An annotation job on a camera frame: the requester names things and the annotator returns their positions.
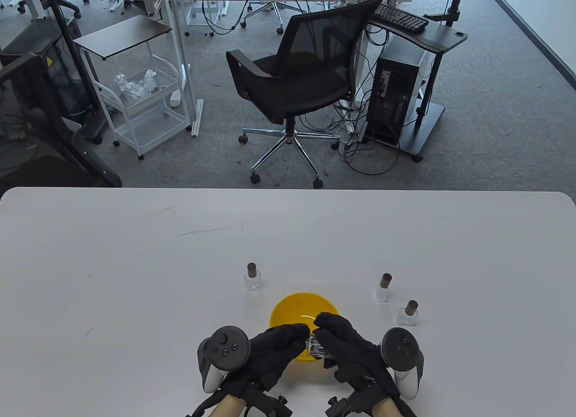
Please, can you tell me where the person's left hand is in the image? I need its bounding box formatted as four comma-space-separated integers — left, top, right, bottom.
223, 323, 311, 397

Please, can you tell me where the person's right hand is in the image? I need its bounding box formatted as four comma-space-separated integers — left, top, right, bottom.
314, 313, 399, 413

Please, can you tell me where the person's left forearm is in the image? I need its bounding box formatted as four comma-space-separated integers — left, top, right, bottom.
211, 394, 248, 417

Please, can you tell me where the person's right forearm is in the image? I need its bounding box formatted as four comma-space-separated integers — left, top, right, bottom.
371, 397, 401, 417

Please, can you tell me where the yellow bowl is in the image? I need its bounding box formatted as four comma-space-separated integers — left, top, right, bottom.
270, 292, 340, 363

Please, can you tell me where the black and white controller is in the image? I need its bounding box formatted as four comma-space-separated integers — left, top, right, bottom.
197, 326, 251, 394
380, 327, 424, 399

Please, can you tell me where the aluminium profile bar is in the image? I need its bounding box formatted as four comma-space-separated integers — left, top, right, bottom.
191, 99, 204, 137

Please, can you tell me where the white rolling cart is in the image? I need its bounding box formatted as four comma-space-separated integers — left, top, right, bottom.
92, 54, 193, 161

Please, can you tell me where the black mesh office chair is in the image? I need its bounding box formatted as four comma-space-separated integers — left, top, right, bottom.
226, 0, 387, 189

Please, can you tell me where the black computer tower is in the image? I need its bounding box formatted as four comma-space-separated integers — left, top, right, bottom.
366, 35, 427, 147

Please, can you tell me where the crumpled clear plastic wrap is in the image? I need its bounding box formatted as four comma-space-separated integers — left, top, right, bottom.
114, 68, 159, 99

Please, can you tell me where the black computer cart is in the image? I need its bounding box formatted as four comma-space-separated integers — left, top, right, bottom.
360, 15, 468, 162

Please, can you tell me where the office chair with white base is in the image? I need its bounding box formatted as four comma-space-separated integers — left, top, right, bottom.
240, 0, 285, 35

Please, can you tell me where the black keyboard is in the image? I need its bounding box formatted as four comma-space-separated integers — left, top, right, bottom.
372, 3, 429, 35

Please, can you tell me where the dark brown side table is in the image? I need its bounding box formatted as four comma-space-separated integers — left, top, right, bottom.
73, 15, 173, 61

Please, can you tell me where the black stand pole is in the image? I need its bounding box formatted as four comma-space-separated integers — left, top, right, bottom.
40, 0, 105, 144

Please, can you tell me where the black swivel chair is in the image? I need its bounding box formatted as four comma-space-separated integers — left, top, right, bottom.
17, 0, 82, 20

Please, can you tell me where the white desk leg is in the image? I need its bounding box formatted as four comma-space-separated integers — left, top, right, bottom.
20, 0, 46, 20

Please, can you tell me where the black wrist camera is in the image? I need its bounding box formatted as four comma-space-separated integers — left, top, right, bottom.
326, 395, 356, 417
245, 388, 292, 417

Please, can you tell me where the tangle of black cables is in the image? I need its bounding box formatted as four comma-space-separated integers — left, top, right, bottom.
331, 86, 402, 177

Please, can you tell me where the black machine enclosure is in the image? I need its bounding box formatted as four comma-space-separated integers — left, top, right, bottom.
0, 27, 123, 189

